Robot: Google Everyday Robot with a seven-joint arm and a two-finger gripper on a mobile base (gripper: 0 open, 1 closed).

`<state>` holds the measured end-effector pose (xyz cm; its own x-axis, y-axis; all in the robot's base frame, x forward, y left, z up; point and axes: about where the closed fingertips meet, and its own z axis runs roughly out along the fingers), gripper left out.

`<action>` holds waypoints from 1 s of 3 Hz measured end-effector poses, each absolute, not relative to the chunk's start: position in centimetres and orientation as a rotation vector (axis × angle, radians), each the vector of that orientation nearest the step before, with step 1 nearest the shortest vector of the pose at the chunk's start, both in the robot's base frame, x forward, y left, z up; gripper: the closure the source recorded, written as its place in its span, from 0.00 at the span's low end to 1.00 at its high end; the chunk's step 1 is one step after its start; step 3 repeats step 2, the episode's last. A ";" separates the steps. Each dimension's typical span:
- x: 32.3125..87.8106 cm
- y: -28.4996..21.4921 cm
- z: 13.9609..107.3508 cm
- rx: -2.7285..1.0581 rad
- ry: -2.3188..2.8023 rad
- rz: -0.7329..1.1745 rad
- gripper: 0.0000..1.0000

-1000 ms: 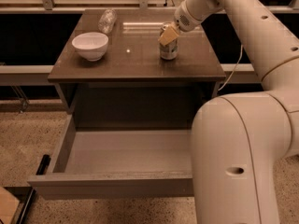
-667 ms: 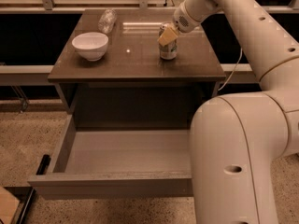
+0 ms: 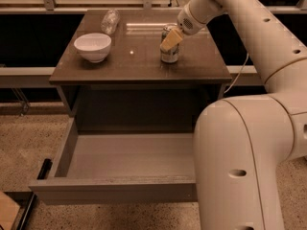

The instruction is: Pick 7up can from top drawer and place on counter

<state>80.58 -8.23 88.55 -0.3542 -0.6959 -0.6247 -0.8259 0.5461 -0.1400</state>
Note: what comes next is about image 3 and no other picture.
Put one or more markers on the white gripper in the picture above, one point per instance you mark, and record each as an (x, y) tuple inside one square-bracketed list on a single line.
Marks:
[(186, 23)]

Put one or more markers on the silver 7up soda can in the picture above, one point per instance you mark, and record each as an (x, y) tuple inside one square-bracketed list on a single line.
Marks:
[(170, 56)]

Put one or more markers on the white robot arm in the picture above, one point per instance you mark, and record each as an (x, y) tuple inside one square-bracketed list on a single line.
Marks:
[(238, 142)]

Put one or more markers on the grey cabinet with counter top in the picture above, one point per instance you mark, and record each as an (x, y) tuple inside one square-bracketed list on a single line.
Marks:
[(128, 58)]

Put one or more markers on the clear plastic bottle lying down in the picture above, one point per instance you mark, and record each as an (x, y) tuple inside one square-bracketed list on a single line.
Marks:
[(110, 22)]

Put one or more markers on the white ceramic bowl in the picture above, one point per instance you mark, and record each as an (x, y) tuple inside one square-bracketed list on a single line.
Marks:
[(93, 47)]

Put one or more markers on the wooden board bottom left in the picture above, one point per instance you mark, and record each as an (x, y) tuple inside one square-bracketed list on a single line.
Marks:
[(8, 212)]

